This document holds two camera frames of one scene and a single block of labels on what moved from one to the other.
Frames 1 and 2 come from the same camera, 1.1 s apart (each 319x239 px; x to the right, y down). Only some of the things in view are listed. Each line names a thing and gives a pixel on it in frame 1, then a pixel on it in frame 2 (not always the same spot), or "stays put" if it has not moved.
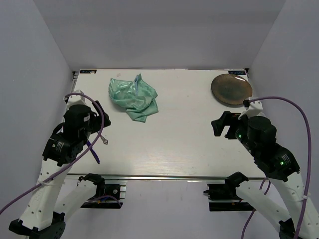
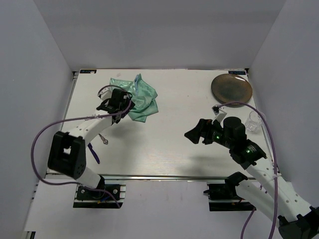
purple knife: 88,144 stays put
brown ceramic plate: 231,88 stays put
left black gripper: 96,121 to 126,103
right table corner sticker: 241,72 stays put
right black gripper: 227,118 to 203,129
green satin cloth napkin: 137,98 stays put
